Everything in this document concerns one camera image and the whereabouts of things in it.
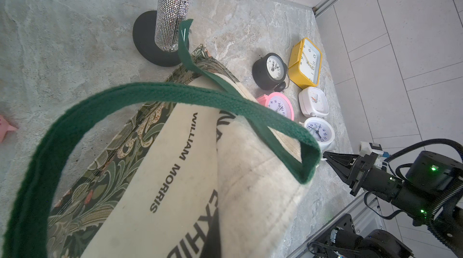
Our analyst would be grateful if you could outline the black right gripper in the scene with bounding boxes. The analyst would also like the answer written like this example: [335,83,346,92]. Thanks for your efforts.
[323,151,402,202]

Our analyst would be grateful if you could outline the white round alarm clock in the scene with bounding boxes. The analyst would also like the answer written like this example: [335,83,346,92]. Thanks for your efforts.
[300,117,335,151]

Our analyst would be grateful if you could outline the white square alarm clock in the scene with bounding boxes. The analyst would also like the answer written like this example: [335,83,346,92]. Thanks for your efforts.
[298,87,329,118]

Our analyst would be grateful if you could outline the pink twin-bell alarm clock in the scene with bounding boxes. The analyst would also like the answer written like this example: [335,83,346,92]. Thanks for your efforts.
[257,92,294,120]

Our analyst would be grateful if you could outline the yellow square alarm clock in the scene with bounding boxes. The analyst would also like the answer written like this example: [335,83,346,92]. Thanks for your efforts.
[288,38,323,89]

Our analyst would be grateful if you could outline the small black alarm clock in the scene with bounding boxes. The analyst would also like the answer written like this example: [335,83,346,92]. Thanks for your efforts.
[252,53,288,92]

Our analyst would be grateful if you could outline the canvas bag with green handles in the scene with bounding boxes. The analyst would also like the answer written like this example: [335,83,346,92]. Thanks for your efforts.
[1,18,323,258]

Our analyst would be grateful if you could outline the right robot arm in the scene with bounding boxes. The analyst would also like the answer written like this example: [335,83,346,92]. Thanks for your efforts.
[323,151,463,258]

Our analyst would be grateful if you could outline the rhinestone stand with black base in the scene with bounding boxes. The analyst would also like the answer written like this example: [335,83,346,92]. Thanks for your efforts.
[133,0,190,67]

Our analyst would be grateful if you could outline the plain pink pig toy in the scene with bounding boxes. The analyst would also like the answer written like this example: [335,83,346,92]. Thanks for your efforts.
[0,116,18,143]

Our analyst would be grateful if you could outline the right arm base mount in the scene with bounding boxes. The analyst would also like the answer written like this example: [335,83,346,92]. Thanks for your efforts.
[307,214,413,258]

